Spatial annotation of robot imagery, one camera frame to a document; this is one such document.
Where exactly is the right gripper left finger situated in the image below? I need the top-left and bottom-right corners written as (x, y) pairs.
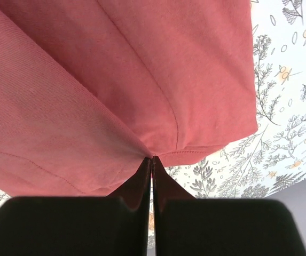
top-left (0, 158), bottom-right (151, 255)

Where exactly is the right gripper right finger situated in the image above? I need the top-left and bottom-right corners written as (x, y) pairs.
top-left (151, 157), bottom-right (306, 256)

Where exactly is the salmon pink t shirt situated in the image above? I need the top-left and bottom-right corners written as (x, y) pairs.
top-left (0, 1), bottom-right (257, 196)

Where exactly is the floral table mat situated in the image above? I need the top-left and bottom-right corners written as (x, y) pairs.
top-left (0, 1), bottom-right (306, 249)

